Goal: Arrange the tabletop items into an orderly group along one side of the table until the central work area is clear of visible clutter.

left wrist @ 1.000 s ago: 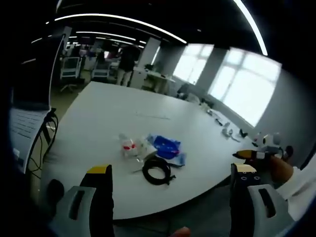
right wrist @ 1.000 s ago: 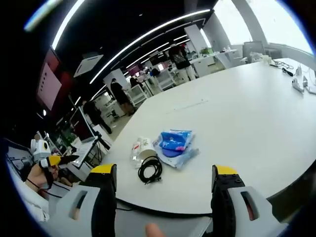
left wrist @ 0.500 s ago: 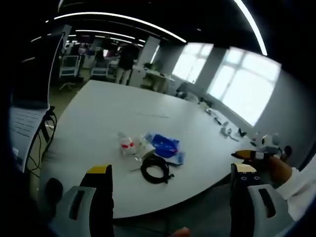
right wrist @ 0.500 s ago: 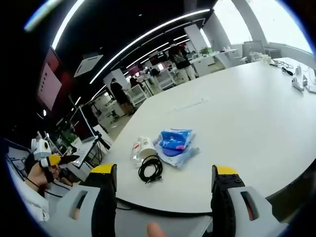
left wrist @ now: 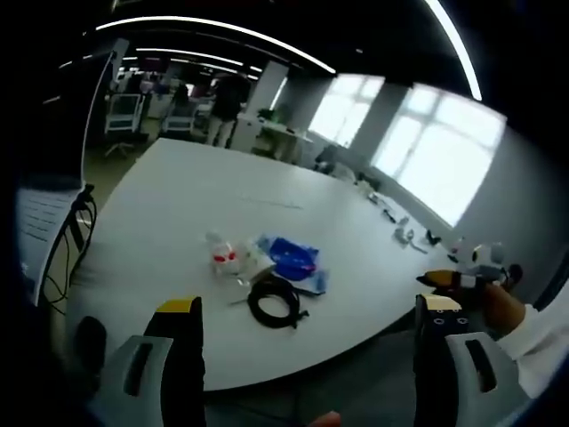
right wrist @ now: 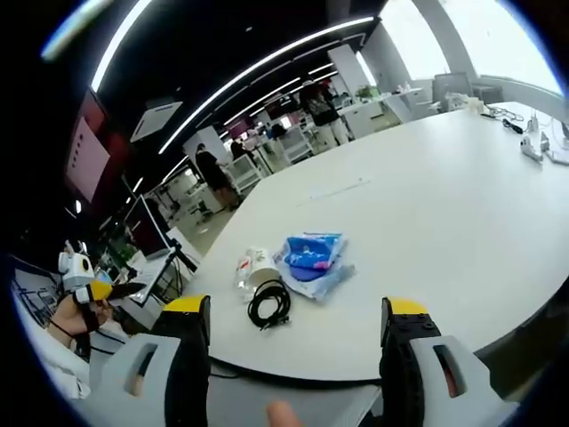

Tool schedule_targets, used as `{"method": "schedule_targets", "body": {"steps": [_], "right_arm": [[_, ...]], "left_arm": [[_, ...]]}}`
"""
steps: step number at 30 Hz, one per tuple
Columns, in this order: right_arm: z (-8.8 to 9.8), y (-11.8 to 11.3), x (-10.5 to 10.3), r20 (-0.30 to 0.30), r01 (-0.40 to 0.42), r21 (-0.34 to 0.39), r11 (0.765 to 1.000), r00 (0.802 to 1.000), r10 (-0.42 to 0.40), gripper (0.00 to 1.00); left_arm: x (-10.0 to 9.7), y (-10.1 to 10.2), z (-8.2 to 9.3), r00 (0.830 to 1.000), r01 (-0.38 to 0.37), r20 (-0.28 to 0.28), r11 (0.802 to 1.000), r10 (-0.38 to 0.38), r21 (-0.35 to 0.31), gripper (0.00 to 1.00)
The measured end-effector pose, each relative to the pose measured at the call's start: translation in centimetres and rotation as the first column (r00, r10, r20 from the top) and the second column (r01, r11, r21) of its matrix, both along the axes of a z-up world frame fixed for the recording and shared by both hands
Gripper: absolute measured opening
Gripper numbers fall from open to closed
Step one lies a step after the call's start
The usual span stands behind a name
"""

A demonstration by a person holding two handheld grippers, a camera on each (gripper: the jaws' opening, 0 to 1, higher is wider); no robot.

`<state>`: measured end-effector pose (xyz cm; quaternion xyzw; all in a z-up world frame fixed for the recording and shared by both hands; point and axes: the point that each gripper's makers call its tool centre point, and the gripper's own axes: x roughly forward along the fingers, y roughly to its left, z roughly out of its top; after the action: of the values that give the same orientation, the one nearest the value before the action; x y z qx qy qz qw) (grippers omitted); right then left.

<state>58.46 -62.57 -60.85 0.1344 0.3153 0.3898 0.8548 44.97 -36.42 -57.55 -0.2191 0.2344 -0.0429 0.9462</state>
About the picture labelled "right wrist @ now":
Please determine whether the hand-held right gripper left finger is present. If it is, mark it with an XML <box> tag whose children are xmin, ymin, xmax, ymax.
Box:
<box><xmin>74</xmin><ymin>294</ymin><xmax>212</xmax><ymax>427</ymax></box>

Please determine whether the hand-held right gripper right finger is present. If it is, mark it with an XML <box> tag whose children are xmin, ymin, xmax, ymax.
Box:
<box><xmin>379</xmin><ymin>296</ymin><xmax>519</xmax><ymax>427</ymax></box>

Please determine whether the clear plastic bottle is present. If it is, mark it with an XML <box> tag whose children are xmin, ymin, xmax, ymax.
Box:
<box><xmin>232</xmin><ymin>248</ymin><xmax>260</xmax><ymax>304</ymax></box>

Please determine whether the white paper cup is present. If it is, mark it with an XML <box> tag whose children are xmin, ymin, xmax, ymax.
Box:
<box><xmin>243</xmin><ymin>246</ymin><xmax>283</xmax><ymax>290</ymax></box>

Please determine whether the blue plastic packet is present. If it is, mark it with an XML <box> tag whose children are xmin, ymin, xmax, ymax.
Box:
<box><xmin>271</xmin><ymin>230</ymin><xmax>358</xmax><ymax>304</ymax></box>

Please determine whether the person's left hand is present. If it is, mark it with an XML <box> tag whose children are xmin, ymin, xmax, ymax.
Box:
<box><xmin>52</xmin><ymin>294</ymin><xmax>113</xmax><ymax>335</ymax></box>

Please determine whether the person's right hand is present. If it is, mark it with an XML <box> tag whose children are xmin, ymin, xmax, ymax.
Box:
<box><xmin>265</xmin><ymin>400</ymin><xmax>302</xmax><ymax>427</ymax></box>

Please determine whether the computer monitor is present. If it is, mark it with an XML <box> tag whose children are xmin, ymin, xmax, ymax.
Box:
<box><xmin>123</xmin><ymin>194</ymin><xmax>173</xmax><ymax>262</ymax></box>

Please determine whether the black tripod stand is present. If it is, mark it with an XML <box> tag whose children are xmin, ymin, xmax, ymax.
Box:
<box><xmin>163</xmin><ymin>242</ymin><xmax>197</xmax><ymax>300</ymax></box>

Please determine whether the white table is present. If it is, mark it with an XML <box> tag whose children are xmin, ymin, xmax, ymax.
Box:
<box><xmin>180</xmin><ymin>101</ymin><xmax>569</xmax><ymax>384</ymax></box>

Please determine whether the ceiling air conditioner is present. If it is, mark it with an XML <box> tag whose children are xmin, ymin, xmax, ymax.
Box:
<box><xmin>130</xmin><ymin>101</ymin><xmax>184</xmax><ymax>143</ymax></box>

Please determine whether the white cabinet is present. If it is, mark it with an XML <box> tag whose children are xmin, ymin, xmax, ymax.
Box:
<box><xmin>279</xmin><ymin>127</ymin><xmax>316</xmax><ymax>165</ymax></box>
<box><xmin>228</xmin><ymin>155</ymin><xmax>262</xmax><ymax>195</ymax></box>

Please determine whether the long ceiling light strip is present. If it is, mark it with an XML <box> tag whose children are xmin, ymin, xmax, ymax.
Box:
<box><xmin>157</xmin><ymin>16</ymin><xmax>375</xmax><ymax>155</ymax></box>
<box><xmin>90</xmin><ymin>0</ymin><xmax>153</xmax><ymax>93</ymax></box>

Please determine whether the white handheld device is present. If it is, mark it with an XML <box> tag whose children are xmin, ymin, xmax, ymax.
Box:
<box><xmin>520</xmin><ymin>136</ymin><xmax>545</xmax><ymax>165</ymax></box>

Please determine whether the white counter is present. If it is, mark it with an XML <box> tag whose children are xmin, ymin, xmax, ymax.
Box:
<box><xmin>339</xmin><ymin>97</ymin><xmax>386</xmax><ymax>133</ymax></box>

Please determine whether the grey office chair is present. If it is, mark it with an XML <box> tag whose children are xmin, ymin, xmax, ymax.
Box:
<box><xmin>432</xmin><ymin>71</ymin><xmax>475</xmax><ymax>110</ymax></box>

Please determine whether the pink wall screen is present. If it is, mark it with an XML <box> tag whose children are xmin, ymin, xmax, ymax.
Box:
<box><xmin>65</xmin><ymin>88</ymin><xmax>112</xmax><ymax>202</ymax></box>

